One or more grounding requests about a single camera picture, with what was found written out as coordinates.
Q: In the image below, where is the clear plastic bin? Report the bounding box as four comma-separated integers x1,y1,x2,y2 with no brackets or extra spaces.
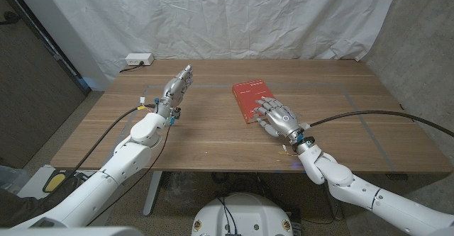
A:
0,164,28,194

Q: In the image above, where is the black power strip cable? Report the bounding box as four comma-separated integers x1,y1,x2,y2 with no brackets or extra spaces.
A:
119,61,145,73

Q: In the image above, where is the red book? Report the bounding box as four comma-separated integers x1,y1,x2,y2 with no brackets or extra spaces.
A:
232,79,283,125

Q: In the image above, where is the white backdrop cloth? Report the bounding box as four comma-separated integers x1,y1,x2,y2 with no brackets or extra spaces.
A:
38,0,404,83

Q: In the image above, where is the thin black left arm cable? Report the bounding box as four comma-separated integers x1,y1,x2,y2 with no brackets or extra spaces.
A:
84,123,172,227

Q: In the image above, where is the yellow black foot pedal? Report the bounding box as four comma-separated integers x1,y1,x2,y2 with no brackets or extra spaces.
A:
42,171,82,193

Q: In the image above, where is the white floor board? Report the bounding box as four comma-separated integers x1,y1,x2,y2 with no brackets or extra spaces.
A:
13,164,100,200

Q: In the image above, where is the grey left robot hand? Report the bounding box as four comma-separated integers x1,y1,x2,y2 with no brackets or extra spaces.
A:
155,64,194,119

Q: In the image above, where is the person in black clothes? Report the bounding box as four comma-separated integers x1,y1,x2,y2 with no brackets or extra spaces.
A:
0,188,47,228

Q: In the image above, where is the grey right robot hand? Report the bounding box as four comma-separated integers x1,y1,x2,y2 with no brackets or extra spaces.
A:
253,96,309,145

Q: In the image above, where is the grey table leg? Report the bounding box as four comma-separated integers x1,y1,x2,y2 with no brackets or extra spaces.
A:
324,184,344,221
143,171,163,217

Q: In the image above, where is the white power strip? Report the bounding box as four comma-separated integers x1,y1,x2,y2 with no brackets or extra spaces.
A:
125,52,155,66

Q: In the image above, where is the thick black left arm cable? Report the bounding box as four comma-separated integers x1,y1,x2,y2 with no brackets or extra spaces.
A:
35,103,159,205

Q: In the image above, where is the yellow right wrist wire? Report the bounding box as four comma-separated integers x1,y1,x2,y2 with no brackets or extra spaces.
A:
278,144,299,157

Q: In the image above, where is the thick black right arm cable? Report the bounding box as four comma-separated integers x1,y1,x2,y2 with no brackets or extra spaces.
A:
310,110,454,138

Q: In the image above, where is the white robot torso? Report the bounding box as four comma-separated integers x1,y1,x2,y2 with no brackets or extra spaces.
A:
191,192,294,236

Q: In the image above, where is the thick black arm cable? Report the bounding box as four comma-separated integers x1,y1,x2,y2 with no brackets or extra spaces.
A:
310,110,454,138
35,103,159,205

